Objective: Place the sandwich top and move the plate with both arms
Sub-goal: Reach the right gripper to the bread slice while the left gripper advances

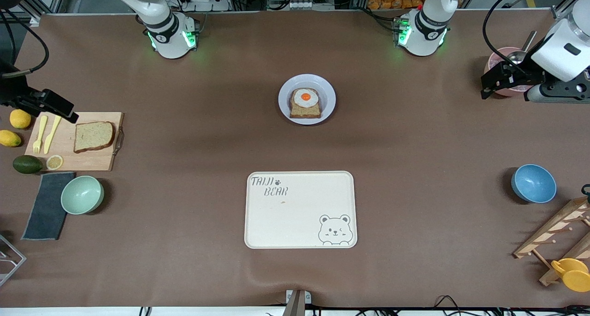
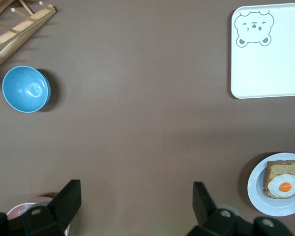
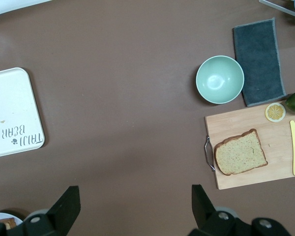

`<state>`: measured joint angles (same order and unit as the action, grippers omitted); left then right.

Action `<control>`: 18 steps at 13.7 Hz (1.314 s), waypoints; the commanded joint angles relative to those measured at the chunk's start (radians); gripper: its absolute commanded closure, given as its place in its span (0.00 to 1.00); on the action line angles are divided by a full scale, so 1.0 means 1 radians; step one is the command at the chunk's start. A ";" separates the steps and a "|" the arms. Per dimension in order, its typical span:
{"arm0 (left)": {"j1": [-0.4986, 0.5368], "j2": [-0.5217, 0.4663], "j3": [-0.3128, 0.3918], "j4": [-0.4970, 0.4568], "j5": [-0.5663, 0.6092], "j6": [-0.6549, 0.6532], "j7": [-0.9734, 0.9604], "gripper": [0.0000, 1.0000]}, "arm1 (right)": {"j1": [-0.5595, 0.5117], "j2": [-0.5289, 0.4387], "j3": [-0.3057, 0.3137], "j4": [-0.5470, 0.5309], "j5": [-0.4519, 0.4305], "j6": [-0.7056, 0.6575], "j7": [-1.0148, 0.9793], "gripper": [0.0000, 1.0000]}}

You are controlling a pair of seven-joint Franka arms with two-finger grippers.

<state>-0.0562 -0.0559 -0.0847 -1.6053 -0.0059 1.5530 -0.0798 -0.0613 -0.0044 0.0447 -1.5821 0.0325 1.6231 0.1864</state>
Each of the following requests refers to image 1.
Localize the large brown bread slice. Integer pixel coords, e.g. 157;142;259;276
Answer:
73;121;115;154

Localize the lavender round plate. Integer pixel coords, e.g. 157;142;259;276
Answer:
278;74;336;125

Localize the toast slice with dark crust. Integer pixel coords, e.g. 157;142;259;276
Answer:
289;89;322;119

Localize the fried egg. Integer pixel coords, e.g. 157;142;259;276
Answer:
293;89;319;108

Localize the pink bowl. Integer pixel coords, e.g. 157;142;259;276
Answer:
484;47;536;97

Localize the yellow plastic knife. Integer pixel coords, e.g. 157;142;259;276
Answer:
44;114;63;154

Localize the metal scoop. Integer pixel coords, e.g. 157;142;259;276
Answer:
507;30;538;66

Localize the round yellow lemon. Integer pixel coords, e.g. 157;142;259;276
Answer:
9;109;32;130

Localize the yellow plastic fork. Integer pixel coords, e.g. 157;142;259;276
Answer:
32;115;48;155

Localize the oval yellow lemon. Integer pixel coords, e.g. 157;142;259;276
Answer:
0;130;22;148

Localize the green avocado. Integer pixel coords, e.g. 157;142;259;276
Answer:
12;155;43;174

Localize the wooden cutting board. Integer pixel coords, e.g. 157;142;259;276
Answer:
24;112;125;172

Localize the mint green bowl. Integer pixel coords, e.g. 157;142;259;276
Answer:
61;175;105;215

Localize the dark grey cloth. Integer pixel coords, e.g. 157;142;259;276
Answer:
21;172;77;241

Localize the blue bowl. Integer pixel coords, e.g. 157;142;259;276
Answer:
511;164;557;204

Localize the wooden rack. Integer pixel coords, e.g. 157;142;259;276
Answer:
513;196;590;287

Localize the yellow cup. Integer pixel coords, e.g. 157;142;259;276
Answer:
551;258;590;292

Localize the long white power strip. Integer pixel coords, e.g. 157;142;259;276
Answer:
288;0;336;11

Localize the cream tray with bear print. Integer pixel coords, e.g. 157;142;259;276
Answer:
244;170;358;250

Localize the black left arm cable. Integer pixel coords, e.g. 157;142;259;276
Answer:
482;0;554;73

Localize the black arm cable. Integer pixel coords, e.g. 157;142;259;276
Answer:
0;9;50;79
482;0;554;73

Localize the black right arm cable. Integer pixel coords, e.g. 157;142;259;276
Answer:
0;9;50;79

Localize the aluminium frame profile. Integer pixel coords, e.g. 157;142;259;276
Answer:
551;0;582;20
18;0;70;27

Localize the metal wire basket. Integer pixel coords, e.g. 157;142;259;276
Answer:
0;233;27;287

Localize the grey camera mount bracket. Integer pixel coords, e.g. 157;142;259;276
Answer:
282;289;312;316

